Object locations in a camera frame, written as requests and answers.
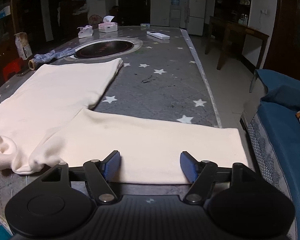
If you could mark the dark wooden side table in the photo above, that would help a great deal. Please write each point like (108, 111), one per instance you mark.
(230, 39)

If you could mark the red patterned fan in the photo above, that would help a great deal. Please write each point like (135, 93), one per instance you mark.
(94, 21)

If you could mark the white refrigerator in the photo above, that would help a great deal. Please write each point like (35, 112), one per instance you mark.
(196, 17)

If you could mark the blue sofa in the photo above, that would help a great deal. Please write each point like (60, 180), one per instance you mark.
(269, 117)

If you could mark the pink tissue box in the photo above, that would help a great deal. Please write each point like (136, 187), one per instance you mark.
(107, 26)

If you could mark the water dispenser with blue bottle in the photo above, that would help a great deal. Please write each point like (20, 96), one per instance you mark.
(175, 14)

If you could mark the white paper bag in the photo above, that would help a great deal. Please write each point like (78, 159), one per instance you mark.
(22, 45)

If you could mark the red plastic stool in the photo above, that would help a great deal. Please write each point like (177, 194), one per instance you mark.
(12, 68)

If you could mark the white remote control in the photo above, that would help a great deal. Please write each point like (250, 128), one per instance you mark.
(157, 35)

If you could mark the cream sweatshirt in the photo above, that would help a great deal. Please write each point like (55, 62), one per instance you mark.
(49, 120)

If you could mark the blue knit work glove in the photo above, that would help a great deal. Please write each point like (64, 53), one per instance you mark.
(40, 59)

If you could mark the round induction hotpot cooker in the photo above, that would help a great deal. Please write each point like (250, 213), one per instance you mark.
(105, 49)

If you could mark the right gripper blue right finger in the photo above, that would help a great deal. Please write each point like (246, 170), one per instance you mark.
(192, 168)

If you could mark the small pink tissue pack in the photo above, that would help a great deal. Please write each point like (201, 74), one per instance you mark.
(86, 31)

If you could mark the small teal packet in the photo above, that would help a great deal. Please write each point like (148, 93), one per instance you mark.
(145, 25)

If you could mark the black smartphone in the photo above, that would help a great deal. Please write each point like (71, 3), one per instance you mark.
(23, 72)

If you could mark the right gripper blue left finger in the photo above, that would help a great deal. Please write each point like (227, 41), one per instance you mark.
(107, 167)

